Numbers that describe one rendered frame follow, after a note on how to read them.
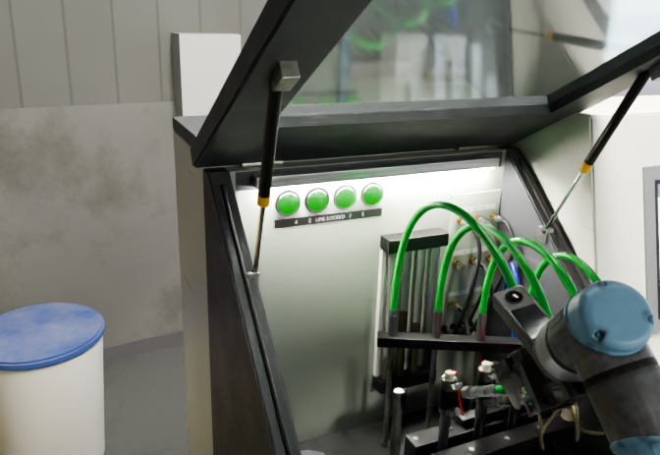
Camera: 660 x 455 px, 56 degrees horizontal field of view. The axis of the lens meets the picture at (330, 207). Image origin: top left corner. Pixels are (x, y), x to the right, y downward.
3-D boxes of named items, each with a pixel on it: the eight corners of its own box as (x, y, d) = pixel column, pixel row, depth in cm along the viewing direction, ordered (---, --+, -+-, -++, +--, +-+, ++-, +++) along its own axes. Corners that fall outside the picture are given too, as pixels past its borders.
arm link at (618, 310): (604, 368, 57) (564, 284, 61) (565, 391, 67) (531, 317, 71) (680, 345, 58) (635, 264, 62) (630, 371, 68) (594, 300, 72)
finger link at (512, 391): (498, 419, 90) (522, 405, 82) (482, 378, 92) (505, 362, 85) (517, 413, 91) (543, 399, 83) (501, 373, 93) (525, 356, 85)
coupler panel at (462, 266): (448, 330, 139) (461, 199, 129) (440, 323, 142) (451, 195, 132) (495, 320, 144) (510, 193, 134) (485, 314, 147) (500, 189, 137)
